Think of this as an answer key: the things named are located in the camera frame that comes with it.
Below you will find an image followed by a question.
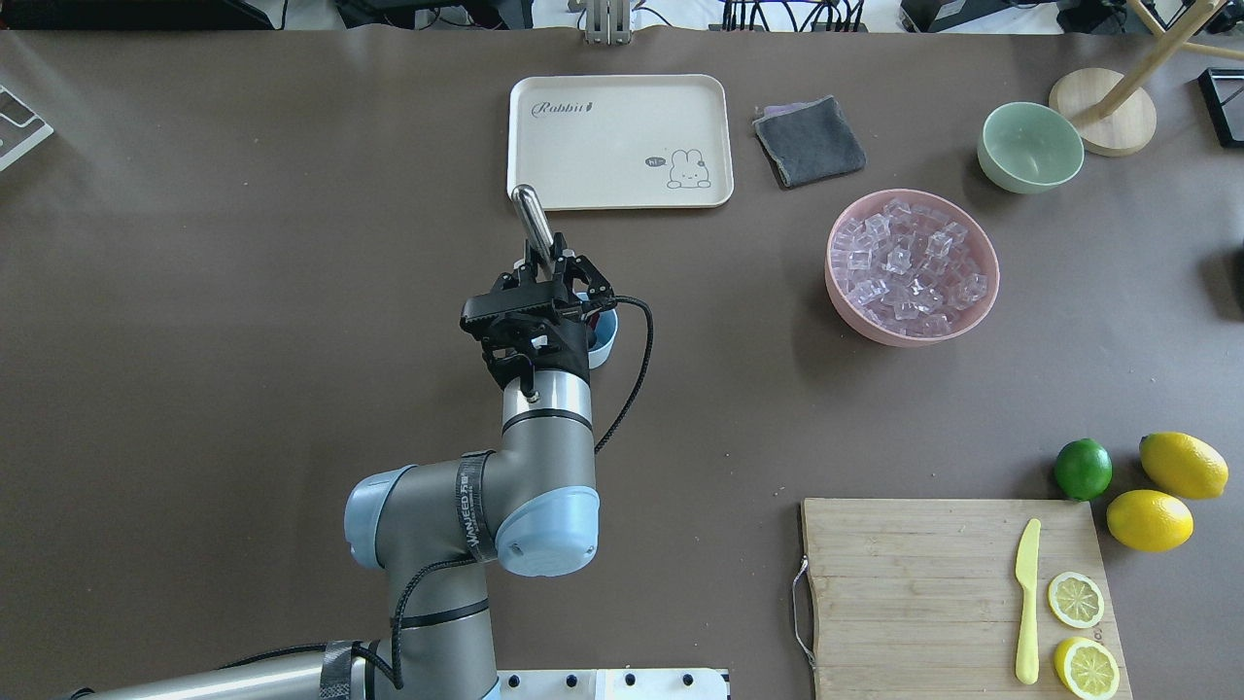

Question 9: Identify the grey folded cloth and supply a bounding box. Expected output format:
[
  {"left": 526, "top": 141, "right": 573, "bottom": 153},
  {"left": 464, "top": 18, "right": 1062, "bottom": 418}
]
[{"left": 753, "top": 94, "right": 868, "bottom": 188}]

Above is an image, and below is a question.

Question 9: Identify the steel muddler black tip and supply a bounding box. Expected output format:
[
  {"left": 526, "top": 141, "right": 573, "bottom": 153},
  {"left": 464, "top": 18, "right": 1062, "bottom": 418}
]
[{"left": 510, "top": 185, "right": 555, "bottom": 276}]

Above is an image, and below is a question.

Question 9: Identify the cream rabbit tray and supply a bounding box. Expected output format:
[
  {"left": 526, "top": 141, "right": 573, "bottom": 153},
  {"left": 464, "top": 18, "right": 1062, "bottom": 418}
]
[{"left": 503, "top": 75, "right": 735, "bottom": 211}]

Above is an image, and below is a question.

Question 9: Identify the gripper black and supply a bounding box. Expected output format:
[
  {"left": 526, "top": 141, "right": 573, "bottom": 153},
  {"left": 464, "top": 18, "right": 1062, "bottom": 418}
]
[{"left": 462, "top": 233, "right": 616, "bottom": 393}]

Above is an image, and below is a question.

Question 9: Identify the pile of clear ice cubes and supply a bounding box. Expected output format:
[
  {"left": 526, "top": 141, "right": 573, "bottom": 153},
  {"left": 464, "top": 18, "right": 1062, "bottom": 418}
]
[{"left": 833, "top": 199, "right": 988, "bottom": 337}]

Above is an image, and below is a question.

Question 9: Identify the lemon half slice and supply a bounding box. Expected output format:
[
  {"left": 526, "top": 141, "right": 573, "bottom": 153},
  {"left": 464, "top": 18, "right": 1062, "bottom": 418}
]
[
  {"left": 1054, "top": 637, "right": 1123, "bottom": 699},
  {"left": 1046, "top": 571, "right": 1105, "bottom": 629}
]

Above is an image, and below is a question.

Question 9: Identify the wooden cup tree stand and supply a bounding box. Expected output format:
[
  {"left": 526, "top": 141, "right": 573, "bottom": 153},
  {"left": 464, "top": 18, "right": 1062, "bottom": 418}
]
[{"left": 1049, "top": 1, "right": 1243, "bottom": 157}]

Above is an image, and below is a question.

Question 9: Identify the mint green bowl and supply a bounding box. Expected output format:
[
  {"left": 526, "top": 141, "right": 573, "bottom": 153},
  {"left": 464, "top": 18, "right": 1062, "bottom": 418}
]
[{"left": 977, "top": 102, "right": 1085, "bottom": 194}]

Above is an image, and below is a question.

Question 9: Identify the light blue plastic cup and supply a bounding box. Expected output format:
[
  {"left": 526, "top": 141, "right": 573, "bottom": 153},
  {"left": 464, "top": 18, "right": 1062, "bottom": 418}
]
[{"left": 582, "top": 307, "right": 620, "bottom": 371}]

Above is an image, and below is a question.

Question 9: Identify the yellow plastic knife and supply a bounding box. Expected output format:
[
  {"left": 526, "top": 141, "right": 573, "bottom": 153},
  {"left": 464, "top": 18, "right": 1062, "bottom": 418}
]
[{"left": 1014, "top": 518, "right": 1042, "bottom": 685}]

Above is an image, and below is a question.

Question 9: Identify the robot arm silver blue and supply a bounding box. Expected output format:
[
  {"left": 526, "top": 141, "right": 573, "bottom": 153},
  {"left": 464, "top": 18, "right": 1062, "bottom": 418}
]
[{"left": 106, "top": 233, "right": 615, "bottom": 699}]

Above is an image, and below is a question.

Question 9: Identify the pink bowl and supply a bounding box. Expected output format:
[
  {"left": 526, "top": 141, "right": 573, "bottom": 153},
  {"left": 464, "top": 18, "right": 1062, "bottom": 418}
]
[{"left": 824, "top": 189, "right": 1000, "bottom": 348}]

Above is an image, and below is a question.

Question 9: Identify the yellow lemon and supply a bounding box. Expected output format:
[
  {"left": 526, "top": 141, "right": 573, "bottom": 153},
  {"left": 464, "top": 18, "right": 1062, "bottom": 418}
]
[
  {"left": 1140, "top": 433, "right": 1229, "bottom": 500},
  {"left": 1106, "top": 489, "right": 1194, "bottom": 552}
]

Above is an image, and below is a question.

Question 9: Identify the aluminium frame post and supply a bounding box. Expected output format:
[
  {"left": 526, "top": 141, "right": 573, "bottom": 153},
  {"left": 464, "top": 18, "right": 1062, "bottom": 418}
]
[{"left": 583, "top": 0, "right": 634, "bottom": 46}]

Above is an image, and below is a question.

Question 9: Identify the green lime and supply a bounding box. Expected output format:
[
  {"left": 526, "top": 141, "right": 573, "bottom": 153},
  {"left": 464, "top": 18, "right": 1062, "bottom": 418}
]
[{"left": 1054, "top": 436, "right": 1113, "bottom": 502}]

